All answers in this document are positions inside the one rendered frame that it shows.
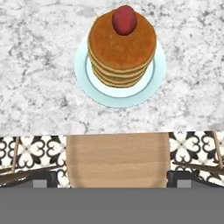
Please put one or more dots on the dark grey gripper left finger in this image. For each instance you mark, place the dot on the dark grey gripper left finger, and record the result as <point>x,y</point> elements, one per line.
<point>43,176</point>

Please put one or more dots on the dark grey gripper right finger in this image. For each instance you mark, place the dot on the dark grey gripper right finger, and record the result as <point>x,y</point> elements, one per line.
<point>175,176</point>

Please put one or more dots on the brown pancake stack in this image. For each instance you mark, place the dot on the brown pancake stack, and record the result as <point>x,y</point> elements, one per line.
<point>119,55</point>

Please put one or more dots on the red strawberry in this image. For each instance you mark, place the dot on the red strawberry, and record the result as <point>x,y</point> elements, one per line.
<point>124,20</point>

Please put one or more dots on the light wooden stool seat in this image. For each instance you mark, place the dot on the light wooden stool seat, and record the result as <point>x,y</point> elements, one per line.
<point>118,160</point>

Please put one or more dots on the pale blue round plate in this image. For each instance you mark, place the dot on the pale blue round plate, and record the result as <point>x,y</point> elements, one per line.
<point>116,97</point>

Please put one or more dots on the brown wooden stool frame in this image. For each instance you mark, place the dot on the brown wooden stool frame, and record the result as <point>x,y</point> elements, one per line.
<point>218,148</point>
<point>14,154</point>

